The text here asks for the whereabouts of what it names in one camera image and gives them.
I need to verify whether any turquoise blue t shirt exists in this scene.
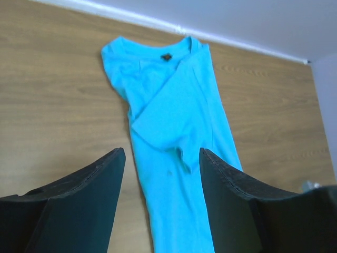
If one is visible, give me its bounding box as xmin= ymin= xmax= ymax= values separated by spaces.
xmin=101 ymin=37 xmax=241 ymax=252

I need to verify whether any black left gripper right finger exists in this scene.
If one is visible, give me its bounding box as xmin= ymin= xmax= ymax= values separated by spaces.
xmin=199 ymin=148 xmax=296 ymax=252

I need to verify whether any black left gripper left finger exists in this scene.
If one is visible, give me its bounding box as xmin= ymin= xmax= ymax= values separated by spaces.
xmin=19 ymin=148 xmax=125 ymax=252

